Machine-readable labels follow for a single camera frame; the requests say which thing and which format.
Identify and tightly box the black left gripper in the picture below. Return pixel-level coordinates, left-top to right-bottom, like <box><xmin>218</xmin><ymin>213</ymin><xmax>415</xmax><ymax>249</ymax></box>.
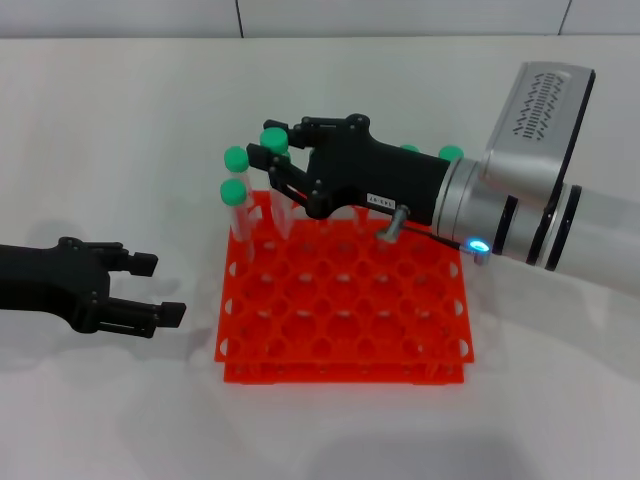
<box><xmin>0</xmin><ymin>237</ymin><xmax>187</xmax><ymax>339</ymax></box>

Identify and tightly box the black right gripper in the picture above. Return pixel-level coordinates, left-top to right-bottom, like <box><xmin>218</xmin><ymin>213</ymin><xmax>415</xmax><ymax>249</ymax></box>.
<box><xmin>246</xmin><ymin>113</ymin><xmax>454</xmax><ymax>224</ymax></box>

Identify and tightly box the orange plastic test tube rack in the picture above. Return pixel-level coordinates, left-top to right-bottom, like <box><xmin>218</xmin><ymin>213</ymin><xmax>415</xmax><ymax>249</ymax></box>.
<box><xmin>213</xmin><ymin>188</ymin><xmax>475</xmax><ymax>386</ymax></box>

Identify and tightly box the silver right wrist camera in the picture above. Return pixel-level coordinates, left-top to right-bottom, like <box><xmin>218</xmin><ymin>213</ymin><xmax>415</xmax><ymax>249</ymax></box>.
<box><xmin>478</xmin><ymin>60</ymin><xmax>597</xmax><ymax>204</ymax></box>

